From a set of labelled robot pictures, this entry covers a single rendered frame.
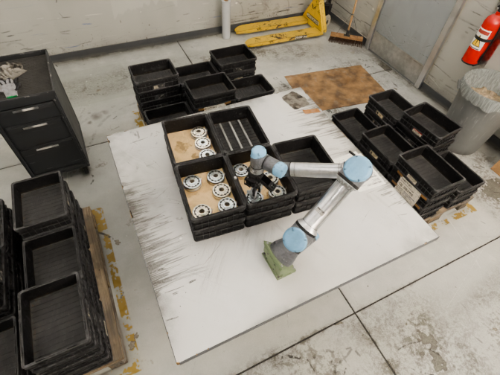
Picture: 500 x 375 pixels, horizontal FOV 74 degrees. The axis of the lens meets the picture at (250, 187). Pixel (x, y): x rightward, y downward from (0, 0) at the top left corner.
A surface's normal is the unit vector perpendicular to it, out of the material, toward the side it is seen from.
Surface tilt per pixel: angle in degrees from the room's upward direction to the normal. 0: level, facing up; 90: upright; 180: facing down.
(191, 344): 0
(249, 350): 0
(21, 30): 90
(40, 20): 90
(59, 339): 0
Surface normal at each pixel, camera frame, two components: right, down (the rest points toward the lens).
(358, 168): -0.28, -0.13
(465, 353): 0.05, -0.62
